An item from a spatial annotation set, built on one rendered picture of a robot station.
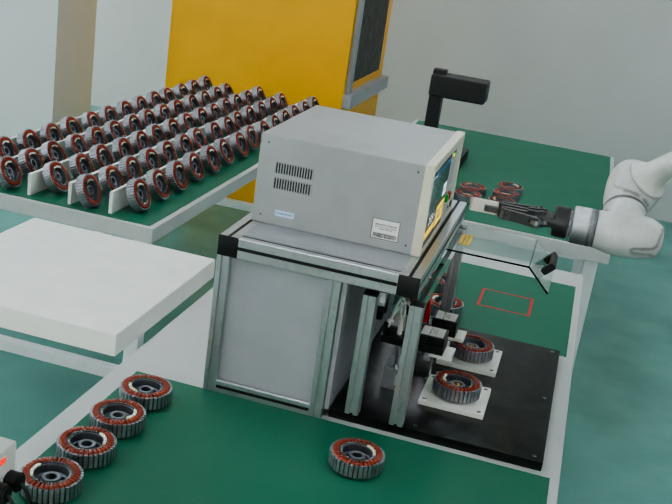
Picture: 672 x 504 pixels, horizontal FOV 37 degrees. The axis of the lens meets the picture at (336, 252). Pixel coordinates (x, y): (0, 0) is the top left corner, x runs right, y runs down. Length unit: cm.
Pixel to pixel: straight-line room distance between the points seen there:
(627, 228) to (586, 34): 517
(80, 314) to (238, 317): 78
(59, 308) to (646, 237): 139
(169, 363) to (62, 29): 381
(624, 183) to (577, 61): 506
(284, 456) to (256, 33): 416
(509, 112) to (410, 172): 545
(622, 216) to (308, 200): 72
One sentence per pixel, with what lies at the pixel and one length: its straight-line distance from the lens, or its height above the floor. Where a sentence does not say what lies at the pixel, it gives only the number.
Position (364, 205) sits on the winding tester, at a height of 120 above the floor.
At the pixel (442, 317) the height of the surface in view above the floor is 87.
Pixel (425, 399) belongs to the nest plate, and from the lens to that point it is 232.
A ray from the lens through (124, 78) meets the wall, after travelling 843.
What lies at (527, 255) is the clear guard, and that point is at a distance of 252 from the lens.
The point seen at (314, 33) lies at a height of 111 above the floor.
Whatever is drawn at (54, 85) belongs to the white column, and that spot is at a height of 63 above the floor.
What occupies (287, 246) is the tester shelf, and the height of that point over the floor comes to 111.
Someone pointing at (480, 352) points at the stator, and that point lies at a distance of 254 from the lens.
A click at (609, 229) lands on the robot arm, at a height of 120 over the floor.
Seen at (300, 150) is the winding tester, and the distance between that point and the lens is 220.
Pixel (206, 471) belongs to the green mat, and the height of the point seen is 75.
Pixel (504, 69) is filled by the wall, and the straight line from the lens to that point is 755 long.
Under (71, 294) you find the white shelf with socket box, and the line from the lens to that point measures 156.
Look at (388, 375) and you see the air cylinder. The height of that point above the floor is 80.
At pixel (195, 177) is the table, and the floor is 78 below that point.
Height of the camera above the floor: 180
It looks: 19 degrees down
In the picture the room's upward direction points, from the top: 8 degrees clockwise
